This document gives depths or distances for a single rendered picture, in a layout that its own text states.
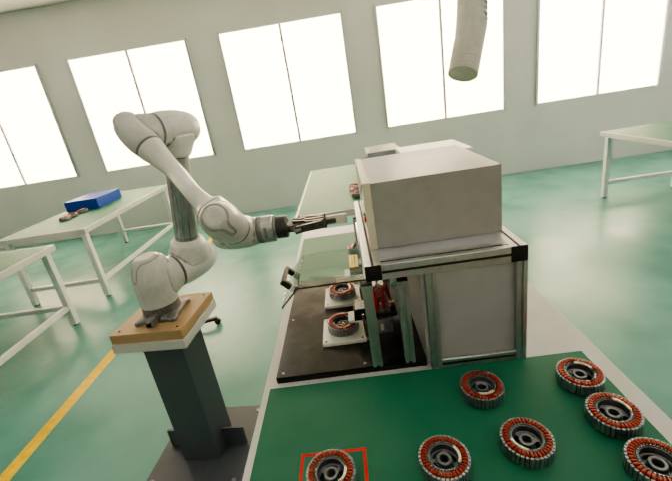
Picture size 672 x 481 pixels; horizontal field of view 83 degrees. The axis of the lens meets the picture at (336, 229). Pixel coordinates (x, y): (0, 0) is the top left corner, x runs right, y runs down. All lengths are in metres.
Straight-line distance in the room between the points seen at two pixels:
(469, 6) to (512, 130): 4.17
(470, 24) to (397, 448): 2.05
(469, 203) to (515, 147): 5.40
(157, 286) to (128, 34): 5.22
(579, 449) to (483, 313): 0.37
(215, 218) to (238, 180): 5.13
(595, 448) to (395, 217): 0.71
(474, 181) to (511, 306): 0.37
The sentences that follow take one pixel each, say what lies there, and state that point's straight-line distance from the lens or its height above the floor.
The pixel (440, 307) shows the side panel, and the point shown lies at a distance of 1.15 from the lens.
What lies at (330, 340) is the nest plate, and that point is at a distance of 1.35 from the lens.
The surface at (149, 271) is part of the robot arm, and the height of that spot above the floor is 1.01.
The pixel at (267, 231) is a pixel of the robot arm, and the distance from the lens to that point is 1.24.
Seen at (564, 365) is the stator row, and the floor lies 0.78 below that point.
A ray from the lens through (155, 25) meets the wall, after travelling 6.45.
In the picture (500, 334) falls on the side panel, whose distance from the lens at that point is 1.25.
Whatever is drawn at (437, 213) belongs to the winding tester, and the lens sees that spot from 1.13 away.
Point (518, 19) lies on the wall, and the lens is 6.46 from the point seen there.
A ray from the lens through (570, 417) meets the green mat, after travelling 1.17.
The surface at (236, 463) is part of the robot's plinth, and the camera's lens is 2.15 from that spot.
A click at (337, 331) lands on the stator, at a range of 1.34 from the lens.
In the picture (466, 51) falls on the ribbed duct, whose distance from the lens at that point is 2.33.
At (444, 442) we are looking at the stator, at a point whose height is 0.78.
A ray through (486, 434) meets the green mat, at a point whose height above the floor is 0.75.
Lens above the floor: 1.56
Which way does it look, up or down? 19 degrees down
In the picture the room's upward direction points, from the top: 9 degrees counter-clockwise
